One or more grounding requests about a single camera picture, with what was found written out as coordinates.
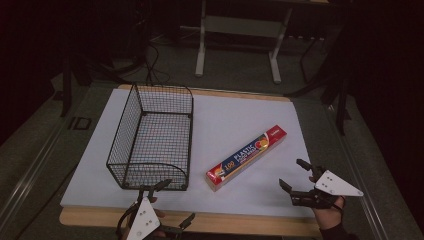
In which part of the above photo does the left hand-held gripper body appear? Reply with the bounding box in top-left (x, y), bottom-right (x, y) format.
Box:
top-left (115, 184), bottom-right (172, 240)

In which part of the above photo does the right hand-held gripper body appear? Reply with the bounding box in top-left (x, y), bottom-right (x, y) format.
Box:
top-left (290, 165), bottom-right (365, 211)

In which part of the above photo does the red and blue plastic wrap box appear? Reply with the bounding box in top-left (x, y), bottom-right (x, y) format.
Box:
top-left (205, 124), bottom-right (288, 193)

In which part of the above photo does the black wire basket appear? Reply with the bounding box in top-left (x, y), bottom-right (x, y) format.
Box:
top-left (106, 83), bottom-right (195, 192)

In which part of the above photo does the person's left hand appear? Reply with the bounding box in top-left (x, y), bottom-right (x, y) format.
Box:
top-left (149, 196), bottom-right (167, 220)

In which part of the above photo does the person's right hand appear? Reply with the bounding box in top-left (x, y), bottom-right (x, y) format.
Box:
top-left (312, 195), bottom-right (346, 231)

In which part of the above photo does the black metal stand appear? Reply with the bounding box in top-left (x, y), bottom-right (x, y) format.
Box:
top-left (319, 74), bottom-right (352, 136)
top-left (59, 56), bottom-right (93, 118)

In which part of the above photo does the white table sheet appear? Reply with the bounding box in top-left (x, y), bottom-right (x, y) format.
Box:
top-left (60, 88), bottom-right (316, 219)

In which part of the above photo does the black floor cable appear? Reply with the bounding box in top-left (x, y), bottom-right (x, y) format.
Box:
top-left (141, 41), bottom-right (172, 85)

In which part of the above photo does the white metal table frame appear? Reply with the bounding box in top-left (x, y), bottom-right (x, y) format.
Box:
top-left (194, 0), bottom-right (295, 85)

